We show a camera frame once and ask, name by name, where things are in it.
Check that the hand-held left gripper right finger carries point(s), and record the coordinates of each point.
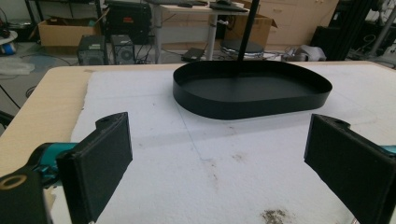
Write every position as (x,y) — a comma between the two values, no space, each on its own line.
(351,165)

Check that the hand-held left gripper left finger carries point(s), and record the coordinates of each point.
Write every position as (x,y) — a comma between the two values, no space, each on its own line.
(96,161)

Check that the black computer tower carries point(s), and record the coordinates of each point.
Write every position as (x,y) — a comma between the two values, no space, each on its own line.
(92,49)

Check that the grey computer tower with fan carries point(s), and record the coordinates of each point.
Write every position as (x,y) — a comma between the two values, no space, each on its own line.
(122,49)

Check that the grey cloth bundle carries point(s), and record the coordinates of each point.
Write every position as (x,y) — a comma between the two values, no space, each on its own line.
(306,53)

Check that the black oval metal tray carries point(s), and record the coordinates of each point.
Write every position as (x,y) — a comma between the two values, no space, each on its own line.
(249,93)

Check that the white foam mat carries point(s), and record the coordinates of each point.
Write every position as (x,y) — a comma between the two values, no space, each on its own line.
(224,161)

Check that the open cardboard box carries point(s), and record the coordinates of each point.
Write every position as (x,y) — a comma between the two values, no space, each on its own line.
(67,32)

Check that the large black equipment case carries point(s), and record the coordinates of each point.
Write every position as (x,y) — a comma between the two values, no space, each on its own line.
(128,21)

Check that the black flat device on floor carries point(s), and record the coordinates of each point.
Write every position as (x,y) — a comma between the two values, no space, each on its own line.
(193,54)

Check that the beige wooden cabinet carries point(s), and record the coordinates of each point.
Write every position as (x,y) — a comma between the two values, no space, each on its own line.
(295,21)

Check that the tall brown cardboard box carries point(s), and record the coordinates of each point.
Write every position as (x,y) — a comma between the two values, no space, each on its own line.
(260,29)

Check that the black vertical pole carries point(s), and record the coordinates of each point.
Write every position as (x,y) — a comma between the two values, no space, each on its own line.
(248,29)

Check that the white desk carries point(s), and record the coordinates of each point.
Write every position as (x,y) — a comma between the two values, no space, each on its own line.
(199,21)

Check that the black metal frame stand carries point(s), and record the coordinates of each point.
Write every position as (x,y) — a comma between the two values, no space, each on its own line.
(345,29)

